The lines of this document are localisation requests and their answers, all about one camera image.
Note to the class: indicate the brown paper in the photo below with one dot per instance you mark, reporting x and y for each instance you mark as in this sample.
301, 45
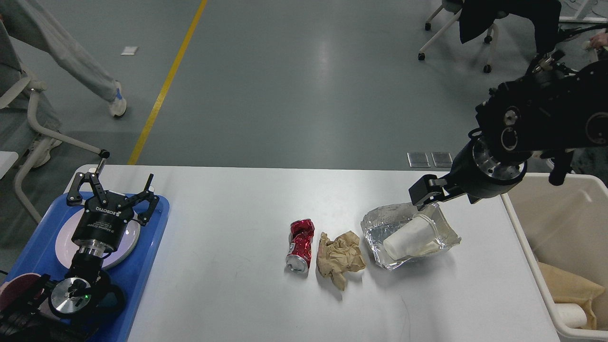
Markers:
339, 256

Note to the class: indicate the metal floor socket plates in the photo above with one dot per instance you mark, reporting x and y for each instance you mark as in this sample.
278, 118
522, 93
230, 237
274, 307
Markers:
424, 160

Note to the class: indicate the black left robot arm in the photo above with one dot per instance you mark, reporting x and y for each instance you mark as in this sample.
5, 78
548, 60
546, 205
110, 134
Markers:
82, 275

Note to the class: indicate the aluminium foil sheet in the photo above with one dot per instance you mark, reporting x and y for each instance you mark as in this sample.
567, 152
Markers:
381, 222

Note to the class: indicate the beige plastic bin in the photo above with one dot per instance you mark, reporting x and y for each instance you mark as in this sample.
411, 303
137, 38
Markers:
567, 227

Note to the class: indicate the grey office chair left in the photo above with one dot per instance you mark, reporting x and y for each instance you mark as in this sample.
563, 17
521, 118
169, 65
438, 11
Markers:
22, 136

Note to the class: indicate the pink plate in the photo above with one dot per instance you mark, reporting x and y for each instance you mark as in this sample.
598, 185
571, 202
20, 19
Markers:
65, 248

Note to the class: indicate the dark blue mug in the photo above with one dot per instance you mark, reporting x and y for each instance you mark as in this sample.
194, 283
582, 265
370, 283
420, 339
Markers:
107, 302

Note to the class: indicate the green plate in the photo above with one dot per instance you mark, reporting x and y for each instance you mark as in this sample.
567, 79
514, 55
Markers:
115, 258

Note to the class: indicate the crushed red soda can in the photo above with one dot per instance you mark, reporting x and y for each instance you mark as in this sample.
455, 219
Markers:
299, 255

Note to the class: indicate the white side table corner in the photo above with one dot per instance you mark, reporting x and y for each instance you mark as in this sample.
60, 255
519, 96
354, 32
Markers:
7, 160

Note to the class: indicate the brown paper bag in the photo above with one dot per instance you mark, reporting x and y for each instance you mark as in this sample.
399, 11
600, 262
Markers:
568, 288

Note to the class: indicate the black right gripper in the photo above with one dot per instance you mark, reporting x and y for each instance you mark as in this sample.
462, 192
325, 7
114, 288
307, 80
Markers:
475, 172

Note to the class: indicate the pink mug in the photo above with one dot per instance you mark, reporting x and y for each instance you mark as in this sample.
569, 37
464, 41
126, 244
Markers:
25, 294

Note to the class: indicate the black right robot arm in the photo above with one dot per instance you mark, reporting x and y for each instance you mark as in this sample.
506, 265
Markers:
551, 110

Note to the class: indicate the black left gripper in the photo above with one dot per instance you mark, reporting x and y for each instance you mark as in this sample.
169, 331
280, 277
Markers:
104, 221

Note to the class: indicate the person in grey trousers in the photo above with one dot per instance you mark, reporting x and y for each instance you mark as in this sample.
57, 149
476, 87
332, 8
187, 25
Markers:
29, 22

